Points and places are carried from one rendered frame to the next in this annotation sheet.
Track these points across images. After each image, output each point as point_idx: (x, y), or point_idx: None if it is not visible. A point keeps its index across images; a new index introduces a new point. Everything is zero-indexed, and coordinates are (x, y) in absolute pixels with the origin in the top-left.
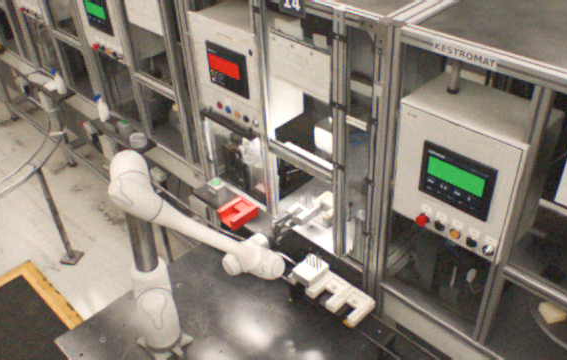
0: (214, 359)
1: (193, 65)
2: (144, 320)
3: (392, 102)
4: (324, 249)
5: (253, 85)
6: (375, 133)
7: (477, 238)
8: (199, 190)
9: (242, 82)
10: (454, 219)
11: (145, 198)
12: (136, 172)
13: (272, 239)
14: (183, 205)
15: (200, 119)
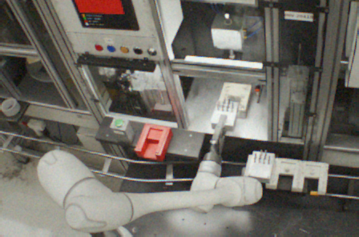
0: None
1: (53, 17)
2: None
3: None
4: (257, 140)
5: (143, 14)
6: (324, 21)
7: None
8: (100, 134)
9: (127, 14)
10: None
11: (114, 208)
12: (83, 182)
13: (220, 159)
14: (90, 153)
15: (75, 67)
